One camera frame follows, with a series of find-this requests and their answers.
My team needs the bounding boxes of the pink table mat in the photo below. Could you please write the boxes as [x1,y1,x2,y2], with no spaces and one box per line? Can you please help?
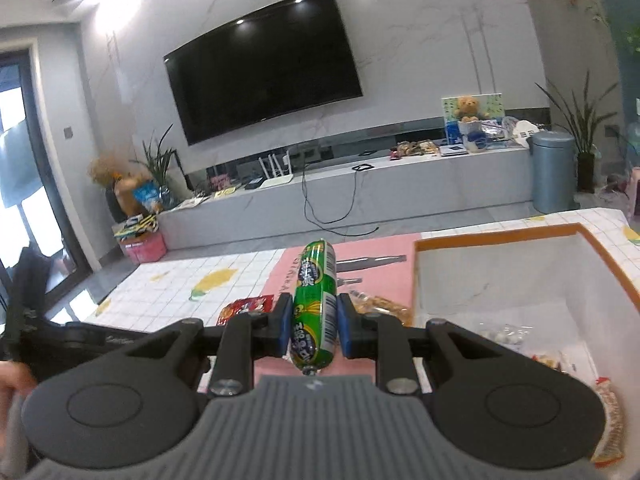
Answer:
[197,232,422,394]

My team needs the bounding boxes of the yellow puffs clear bag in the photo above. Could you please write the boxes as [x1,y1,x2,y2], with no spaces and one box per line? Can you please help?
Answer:
[348,290,413,326]

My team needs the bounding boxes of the white wifi router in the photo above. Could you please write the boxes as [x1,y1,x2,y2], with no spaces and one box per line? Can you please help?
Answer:
[258,152,294,188]

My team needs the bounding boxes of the black curved television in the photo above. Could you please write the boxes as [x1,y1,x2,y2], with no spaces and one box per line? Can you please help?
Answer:
[164,0,363,144]

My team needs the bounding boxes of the orange crispy snack bag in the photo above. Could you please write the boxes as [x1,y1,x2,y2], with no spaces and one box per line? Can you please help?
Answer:
[591,377,624,468]

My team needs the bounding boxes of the potted long leaf plant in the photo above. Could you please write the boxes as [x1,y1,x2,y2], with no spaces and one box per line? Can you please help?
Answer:
[536,72,618,193]

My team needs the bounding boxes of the grey tv console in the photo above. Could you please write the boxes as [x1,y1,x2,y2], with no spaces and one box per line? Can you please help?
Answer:
[158,148,533,250]

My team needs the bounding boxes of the teddy bear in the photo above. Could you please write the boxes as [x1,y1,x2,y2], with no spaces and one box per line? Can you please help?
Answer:
[454,96,482,122]

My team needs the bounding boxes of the clear bag white balls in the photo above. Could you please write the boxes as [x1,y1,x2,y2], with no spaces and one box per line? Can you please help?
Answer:
[477,322,533,348]

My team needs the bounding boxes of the green sausage stick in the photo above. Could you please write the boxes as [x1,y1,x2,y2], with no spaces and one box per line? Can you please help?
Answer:
[290,240,337,375]

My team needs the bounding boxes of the orange white storage box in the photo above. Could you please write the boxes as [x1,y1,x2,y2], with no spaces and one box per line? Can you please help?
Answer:
[413,223,639,479]

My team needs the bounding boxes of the pink plastic basket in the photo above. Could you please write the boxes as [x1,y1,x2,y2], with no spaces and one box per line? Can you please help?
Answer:
[119,231,167,264]

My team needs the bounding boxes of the person hand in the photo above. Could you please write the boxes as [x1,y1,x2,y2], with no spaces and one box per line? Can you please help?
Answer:
[0,361,37,448]

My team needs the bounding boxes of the red snack bag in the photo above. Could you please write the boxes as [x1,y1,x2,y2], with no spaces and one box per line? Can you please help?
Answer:
[216,295,273,326]

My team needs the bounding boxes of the left side potted plant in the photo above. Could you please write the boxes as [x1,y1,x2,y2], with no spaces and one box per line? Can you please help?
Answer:
[132,125,177,210]

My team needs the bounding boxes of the snack pile on console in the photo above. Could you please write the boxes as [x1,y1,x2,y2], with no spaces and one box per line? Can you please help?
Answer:
[390,140,440,160]

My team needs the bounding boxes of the grey blue trash can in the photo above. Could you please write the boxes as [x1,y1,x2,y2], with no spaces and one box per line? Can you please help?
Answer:
[529,130,578,214]

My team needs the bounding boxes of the black power cable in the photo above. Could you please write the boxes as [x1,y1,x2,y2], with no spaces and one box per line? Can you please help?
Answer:
[299,154,381,239]

